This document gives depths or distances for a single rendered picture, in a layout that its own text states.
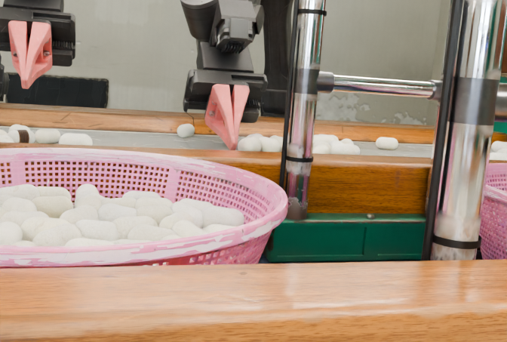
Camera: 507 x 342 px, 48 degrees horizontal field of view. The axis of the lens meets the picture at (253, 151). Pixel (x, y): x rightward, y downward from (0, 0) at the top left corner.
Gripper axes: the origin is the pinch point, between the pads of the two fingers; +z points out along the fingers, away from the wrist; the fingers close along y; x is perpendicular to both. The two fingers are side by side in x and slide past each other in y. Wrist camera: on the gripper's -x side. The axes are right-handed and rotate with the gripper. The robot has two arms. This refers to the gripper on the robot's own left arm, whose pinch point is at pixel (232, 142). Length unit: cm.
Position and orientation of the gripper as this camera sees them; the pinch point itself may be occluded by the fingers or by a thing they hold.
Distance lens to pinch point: 68.7
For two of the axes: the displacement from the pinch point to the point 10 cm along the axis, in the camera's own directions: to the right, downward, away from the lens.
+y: 9.6, 0.3, 2.6
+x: -2.2, 6.5, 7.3
